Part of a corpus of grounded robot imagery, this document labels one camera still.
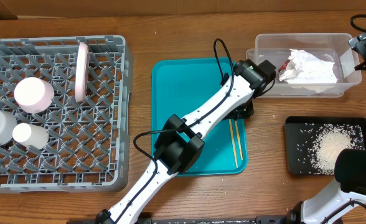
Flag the wooden chopstick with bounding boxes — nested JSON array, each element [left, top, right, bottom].
[[235, 120, 243, 161], [228, 119, 238, 168]]

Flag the red snack wrapper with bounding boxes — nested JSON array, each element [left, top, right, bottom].
[[278, 60, 290, 81]]

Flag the white napkin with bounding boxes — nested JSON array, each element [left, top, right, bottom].
[[280, 49, 338, 93]]

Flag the pile of rice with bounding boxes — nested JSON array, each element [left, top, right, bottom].
[[294, 123, 365, 175]]

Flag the large white plate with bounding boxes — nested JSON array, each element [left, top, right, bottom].
[[75, 42, 90, 102]]

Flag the white cup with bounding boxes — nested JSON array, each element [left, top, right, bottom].
[[12, 123, 49, 149]]

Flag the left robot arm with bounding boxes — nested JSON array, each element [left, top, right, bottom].
[[95, 60, 276, 224]]

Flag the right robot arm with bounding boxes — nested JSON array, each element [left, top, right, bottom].
[[276, 26, 366, 223]]

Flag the grey dishwasher rack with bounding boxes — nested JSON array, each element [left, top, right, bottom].
[[0, 35, 133, 194]]

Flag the clear plastic bin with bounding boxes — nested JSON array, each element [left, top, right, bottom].
[[246, 33, 362, 98]]

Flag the teal plastic tray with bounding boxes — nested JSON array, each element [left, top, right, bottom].
[[151, 57, 248, 176]]

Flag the black tray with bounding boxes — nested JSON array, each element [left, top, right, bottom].
[[284, 116, 366, 175]]

